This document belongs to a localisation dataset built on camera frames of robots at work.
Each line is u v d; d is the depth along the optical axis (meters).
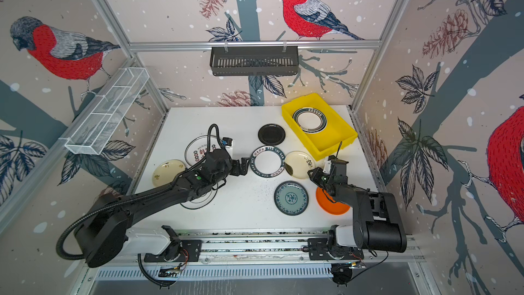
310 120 1.14
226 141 0.74
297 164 0.96
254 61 1.06
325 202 0.78
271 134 1.08
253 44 0.93
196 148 1.04
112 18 0.82
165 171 0.95
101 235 0.41
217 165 0.64
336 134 1.07
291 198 0.86
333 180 0.73
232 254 0.73
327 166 0.85
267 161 0.99
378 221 0.44
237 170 0.75
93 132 0.71
